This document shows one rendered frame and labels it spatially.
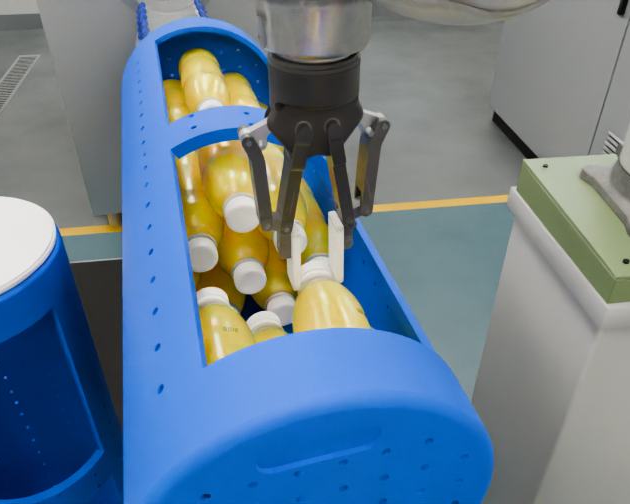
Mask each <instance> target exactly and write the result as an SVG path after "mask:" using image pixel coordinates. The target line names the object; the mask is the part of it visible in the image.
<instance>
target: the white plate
mask: <svg viewBox="0 0 630 504"><path fill-rule="evenodd" d="M55 241H56V227H55V224H54V221H53V219H52V217H51V216H50V215H49V214H48V212H46V211H45V210H44V209H43V208H41V207H39V206H37V205H35V204H33V203H30V202H28V201H24V200H21V199H16V198H10V197H0V295H1V294H3V293H4V292H6V291H8V290H10V289H11V288H13V287H15V286H16V285H18V284H19V283H21V282H22V281H24V280H25V279H26V278H27V277H29V276H30V275H31V274H32V273H33V272H34V271H36V270H37V269H38V268H39V267H40V265H41V264H42V263H43V262H44V261H45V260H46V258H47V257H48V256H49V254H50V253H51V251H52V249H53V247H54V244H55Z"/></svg>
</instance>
